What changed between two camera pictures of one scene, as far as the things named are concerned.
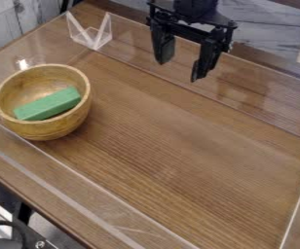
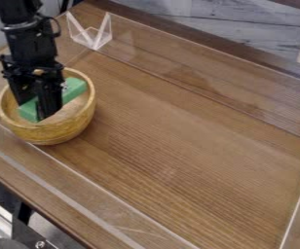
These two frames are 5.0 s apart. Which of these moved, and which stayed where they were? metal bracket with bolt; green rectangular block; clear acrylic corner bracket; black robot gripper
Moved: black robot gripper
Stayed: metal bracket with bolt; clear acrylic corner bracket; green rectangular block
